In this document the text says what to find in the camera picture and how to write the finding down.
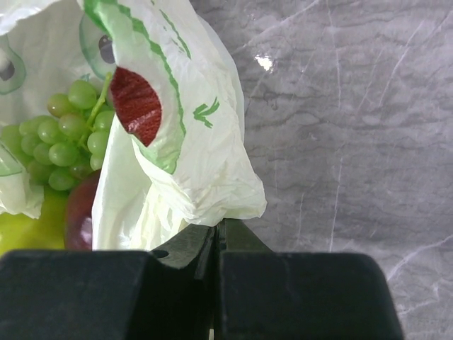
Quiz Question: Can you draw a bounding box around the pale green plastic bag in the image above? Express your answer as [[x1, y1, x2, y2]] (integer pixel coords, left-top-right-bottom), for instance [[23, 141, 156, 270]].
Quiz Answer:
[[1, 1, 266, 251]]

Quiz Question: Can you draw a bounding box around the green grape bunch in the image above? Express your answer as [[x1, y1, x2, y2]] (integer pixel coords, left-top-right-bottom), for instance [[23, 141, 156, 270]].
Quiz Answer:
[[1, 73, 115, 191]]

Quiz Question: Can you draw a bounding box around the dark red fruit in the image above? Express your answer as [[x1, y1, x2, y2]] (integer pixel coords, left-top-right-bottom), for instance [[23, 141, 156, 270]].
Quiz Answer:
[[64, 170, 101, 251]]

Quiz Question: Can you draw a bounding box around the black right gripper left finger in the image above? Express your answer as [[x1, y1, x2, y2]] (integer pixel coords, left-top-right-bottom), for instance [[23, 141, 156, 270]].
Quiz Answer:
[[1, 225, 217, 339]]

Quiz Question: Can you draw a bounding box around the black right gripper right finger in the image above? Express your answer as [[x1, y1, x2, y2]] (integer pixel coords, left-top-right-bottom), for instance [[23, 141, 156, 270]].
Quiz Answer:
[[214, 220, 404, 339]]

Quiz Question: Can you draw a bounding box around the green fruit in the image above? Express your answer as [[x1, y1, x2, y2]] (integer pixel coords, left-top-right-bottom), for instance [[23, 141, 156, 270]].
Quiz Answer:
[[1, 188, 69, 256]]

